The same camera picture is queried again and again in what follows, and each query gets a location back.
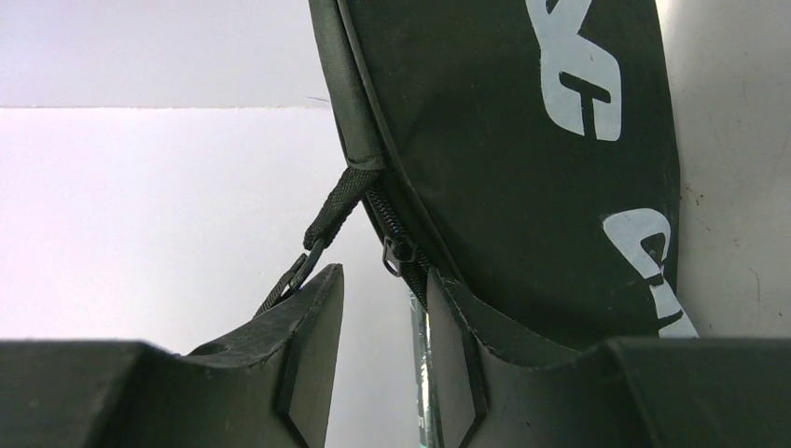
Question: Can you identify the black Crossway racket bag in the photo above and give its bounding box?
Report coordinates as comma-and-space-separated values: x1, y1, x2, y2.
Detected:
266, 1, 697, 350

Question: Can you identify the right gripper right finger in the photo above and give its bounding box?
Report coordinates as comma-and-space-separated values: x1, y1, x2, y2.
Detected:
427, 273, 790, 447

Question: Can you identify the black shuttlecock tube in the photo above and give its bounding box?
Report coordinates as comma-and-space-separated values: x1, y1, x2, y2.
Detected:
409, 292, 444, 448

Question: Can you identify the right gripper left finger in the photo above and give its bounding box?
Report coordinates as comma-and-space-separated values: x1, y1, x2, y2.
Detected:
1, 264, 344, 447

